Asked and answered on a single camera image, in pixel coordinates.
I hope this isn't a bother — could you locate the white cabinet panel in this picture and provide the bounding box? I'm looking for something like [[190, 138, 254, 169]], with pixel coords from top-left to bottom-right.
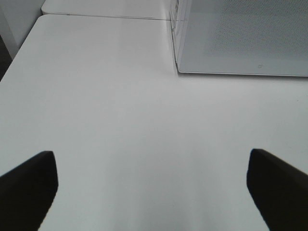
[[0, 0, 44, 59]]

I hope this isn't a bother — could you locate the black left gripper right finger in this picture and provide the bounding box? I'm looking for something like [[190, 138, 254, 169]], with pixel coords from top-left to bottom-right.
[[246, 149, 308, 231]]

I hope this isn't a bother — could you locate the white microwave oven body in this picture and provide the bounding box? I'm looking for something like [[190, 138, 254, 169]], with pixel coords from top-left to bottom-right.
[[169, 0, 192, 73]]

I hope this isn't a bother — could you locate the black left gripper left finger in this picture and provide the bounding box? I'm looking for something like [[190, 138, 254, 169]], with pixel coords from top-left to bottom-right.
[[0, 151, 59, 231]]

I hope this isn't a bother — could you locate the white microwave door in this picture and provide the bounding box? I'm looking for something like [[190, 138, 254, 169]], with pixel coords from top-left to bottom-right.
[[180, 0, 308, 77]]

